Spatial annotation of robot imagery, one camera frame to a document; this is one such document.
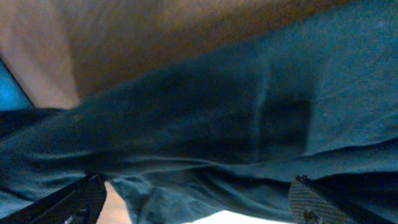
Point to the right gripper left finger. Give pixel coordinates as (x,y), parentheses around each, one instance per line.
(78,203)

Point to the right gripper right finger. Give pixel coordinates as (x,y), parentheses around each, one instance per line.
(312,203)

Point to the dark teal t-shirt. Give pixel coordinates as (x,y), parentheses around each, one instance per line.
(230,130)

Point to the folded blue jeans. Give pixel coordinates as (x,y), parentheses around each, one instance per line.
(11,94)

